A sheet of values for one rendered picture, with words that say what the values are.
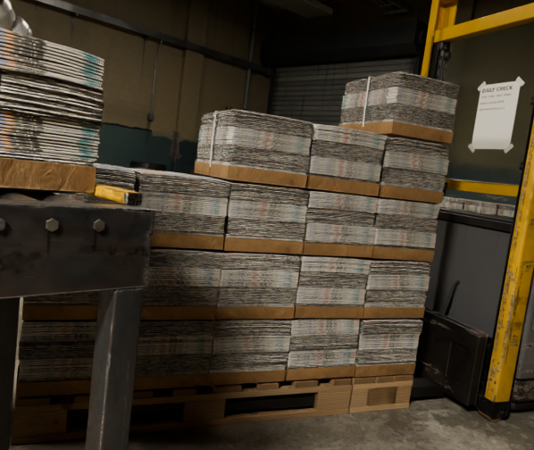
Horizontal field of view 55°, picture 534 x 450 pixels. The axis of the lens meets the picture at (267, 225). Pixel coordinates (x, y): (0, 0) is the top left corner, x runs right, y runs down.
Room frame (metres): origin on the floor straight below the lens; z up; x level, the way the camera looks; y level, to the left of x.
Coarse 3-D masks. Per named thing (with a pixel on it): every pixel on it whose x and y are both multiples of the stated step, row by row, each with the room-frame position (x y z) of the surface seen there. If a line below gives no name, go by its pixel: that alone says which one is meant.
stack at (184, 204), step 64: (192, 192) 1.58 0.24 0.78; (256, 192) 1.68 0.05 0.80; (320, 192) 1.77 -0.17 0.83; (192, 256) 1.59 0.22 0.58; (256, 256) 1.68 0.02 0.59; (320, 256) 1.79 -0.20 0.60; (64, 320) 1.46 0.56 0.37; (192, 320) 1.61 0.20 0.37; (256, 320) 1.70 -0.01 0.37; (320, 320) 1.80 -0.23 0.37; (256, 384) 1.73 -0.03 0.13; (320, 384) 1.83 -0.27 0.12
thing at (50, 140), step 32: (32, 64) 0.76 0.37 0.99; (64, 64) 0.80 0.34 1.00; (96, 64) 0.84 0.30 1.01; (0, 96) 0.73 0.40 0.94; (32, 96) 0.77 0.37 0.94; (64, 96) 0.80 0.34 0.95; (96, 96) 0.84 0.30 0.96; (0, 128) 0.74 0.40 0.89; (32, 128) 0.78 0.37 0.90; (64, 128) 0.81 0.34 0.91; (96, 128) 0.85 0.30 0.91; (32, 160) 0.78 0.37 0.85; (64, 160) 0.81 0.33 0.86; (64, 192) 0.83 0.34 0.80
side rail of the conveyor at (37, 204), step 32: (0, 224) 0.61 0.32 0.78; (32, 224) 0.64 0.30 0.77; (64, 224) 0.67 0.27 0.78; (96, 224) 0.70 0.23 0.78; (128, 224) 0.74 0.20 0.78; (0, 256) 0.62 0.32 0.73; (32, 256) 0.64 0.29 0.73; (64, 256) 0.67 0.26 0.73; (96, 256) 0.71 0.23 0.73; (128, 256) 0.74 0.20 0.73; (0, 288) 0.62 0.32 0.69; (32, 288) 0.64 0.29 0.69; (64, 288) 0.68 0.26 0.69; (96, 288) 0.71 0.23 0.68
